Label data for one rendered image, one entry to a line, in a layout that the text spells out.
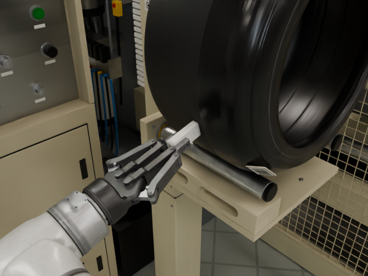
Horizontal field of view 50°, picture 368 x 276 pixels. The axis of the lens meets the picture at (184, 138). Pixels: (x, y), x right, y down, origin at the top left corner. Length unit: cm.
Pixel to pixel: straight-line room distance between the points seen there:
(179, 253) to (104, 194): 85
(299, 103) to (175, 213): 53
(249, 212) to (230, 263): 105
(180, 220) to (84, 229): 76
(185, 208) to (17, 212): 51
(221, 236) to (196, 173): 108
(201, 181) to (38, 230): 44
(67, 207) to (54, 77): 62
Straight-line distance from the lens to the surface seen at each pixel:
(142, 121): 99
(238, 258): 191
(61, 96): 120
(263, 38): 61
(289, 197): 100
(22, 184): 121
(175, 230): 135
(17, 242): 60
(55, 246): 59
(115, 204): 62
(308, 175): 109
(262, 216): 87
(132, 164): 67
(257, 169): 77
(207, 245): 195
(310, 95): 110
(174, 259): 146
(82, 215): 61
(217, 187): 91
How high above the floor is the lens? 144
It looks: 32 degrees down
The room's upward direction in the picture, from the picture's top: straight up
